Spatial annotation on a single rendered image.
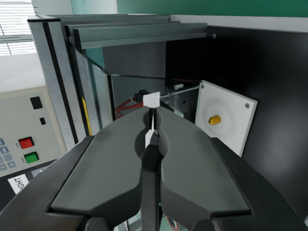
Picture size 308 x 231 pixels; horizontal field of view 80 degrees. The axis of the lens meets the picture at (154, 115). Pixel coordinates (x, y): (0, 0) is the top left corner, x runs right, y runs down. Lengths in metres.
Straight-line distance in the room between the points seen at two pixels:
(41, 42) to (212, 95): 0.36
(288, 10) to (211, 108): 0.23
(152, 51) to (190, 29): 0.18
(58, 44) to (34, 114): 0.15
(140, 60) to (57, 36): 0.28
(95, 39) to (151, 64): 0.27
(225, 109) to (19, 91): 0.41
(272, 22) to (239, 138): 0.23
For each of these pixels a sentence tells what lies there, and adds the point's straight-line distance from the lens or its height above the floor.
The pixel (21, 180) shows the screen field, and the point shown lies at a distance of 0.51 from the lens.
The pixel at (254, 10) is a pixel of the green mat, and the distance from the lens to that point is 0.43.
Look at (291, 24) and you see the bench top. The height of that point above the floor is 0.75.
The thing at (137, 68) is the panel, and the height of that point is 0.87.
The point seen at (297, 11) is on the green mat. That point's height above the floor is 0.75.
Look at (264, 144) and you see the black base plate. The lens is 0.44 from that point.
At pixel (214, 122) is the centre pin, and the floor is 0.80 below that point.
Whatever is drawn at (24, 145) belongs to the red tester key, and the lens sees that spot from 0.45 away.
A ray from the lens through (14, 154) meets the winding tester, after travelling 0.47.
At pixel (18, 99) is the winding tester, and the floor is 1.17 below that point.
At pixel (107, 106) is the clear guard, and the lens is 0.19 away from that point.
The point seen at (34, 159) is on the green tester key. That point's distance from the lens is 0.47.
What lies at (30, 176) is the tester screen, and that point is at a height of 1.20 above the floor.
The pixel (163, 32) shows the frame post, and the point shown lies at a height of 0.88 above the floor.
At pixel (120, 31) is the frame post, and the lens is 0.37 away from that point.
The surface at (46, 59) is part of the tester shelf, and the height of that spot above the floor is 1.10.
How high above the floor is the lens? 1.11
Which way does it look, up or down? 26 degrees down
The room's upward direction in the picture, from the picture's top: 106 degrees counter-clockwise
